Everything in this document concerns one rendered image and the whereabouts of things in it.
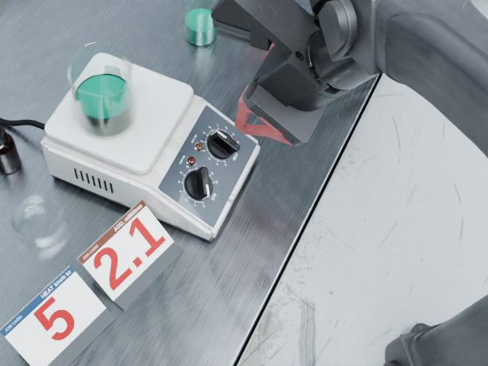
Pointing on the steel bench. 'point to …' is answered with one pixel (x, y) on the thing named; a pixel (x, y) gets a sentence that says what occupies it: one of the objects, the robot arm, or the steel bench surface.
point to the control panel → (203, 125)
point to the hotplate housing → (113, 174)
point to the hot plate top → (175, 114)
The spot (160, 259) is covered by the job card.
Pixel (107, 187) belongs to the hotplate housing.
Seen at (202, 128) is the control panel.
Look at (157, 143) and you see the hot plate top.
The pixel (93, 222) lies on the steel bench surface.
